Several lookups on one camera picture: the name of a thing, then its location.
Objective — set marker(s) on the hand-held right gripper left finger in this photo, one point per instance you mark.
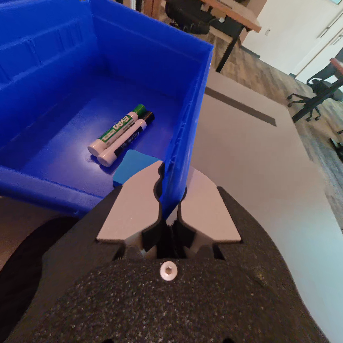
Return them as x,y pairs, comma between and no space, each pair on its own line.
128,211

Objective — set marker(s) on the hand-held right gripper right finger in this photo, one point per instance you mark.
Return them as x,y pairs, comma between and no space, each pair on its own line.
211,214

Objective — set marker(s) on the blue whiteboard eraser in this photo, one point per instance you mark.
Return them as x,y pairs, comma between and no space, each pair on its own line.
131,163

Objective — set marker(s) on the black whiteboard marker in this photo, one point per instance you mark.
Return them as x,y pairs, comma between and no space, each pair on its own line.
123,143

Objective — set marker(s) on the green whiteboard marker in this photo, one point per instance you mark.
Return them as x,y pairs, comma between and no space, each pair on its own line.
112,134

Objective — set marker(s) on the green marker cap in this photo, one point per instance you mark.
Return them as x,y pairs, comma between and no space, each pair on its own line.
139,110

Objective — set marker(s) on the blue plastic bin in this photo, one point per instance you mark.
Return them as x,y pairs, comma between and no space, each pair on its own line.
53,43

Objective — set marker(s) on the wooden office desk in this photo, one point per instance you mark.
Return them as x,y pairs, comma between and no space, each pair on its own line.
236,13

